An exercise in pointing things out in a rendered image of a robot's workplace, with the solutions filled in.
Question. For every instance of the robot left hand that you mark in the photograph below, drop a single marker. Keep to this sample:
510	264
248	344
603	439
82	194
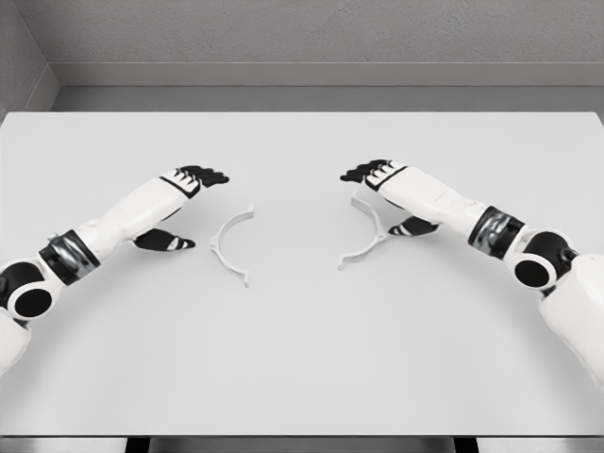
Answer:
151	200

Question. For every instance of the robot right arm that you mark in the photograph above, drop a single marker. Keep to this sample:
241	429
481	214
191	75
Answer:
533	264

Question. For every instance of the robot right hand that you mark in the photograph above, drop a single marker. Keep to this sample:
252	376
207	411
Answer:
415	196

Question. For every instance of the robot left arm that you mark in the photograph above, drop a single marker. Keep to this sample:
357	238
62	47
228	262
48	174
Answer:
66	255

